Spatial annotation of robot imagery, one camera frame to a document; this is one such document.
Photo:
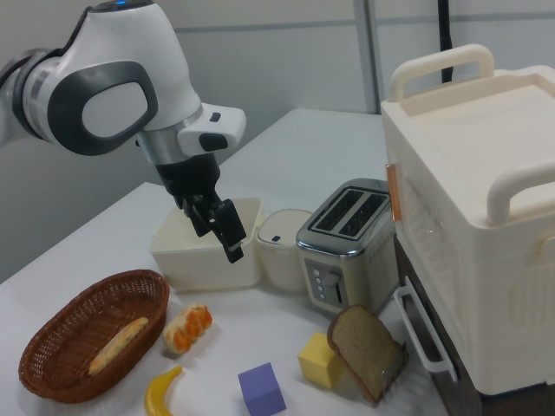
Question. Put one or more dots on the toy pastry stick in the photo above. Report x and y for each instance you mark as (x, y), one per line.
(117, 346)

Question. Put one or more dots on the cream and silver toaster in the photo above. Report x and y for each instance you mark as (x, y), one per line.
(347, 255)

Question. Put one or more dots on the purple foam cube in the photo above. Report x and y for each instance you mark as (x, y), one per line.
(262, 390)

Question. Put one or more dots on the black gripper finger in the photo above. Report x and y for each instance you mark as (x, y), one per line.
(200, 223)
(230, 229)

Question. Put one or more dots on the yellow foam cube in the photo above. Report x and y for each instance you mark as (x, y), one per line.
(316, 359)

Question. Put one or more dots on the brown toy bread slice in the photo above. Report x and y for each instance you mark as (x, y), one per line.
(364, 346)

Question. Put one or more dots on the yellow toy banana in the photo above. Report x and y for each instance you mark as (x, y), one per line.
(156, 394)

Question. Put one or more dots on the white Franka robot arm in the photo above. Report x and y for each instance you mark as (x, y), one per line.
(108, 65)

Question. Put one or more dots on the brown wicker basket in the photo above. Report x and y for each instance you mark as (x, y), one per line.
(65, 346)

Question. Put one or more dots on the small white lidded bin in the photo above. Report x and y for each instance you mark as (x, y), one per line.
(282, 260)

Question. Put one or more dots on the white open plastic container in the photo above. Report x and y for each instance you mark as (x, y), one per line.
(199, 264)

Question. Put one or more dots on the clear bread slice rack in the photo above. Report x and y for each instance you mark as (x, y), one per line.
(396, 368)

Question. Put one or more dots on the dark brown drawer unit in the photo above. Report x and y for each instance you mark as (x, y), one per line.
(416, 277)

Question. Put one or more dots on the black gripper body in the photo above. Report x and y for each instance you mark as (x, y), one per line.
(191, 177)

